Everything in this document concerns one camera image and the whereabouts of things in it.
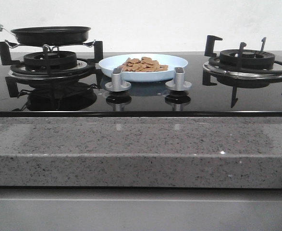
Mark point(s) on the silver right stove knob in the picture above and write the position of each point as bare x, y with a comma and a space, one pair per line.
178, 83

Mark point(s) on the silver stove knob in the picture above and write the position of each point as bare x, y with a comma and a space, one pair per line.
178, 83
117, 83

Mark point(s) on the black right pan support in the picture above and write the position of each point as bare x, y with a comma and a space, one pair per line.
234, 83

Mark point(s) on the grey cabinet front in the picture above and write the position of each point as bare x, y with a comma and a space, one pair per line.
26, 209

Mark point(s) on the left gas burner head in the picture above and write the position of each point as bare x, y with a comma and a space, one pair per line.
52, 64

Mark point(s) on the silver left stove knob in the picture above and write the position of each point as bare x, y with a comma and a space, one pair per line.
117, 83

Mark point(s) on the black frying pan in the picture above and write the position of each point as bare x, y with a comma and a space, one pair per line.
50, 35

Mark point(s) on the black left pan support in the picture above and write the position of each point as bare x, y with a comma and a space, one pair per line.
6, 59

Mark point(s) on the gas burner head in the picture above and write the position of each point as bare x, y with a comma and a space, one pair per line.
52, 64
245, 65

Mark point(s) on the right gas burner head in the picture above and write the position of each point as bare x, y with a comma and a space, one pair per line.
245, 65

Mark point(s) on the pile of brown meat pieces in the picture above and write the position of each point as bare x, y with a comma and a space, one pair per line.
145, 64

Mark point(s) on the black pan support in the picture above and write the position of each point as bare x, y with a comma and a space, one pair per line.
234, 83
6, 59

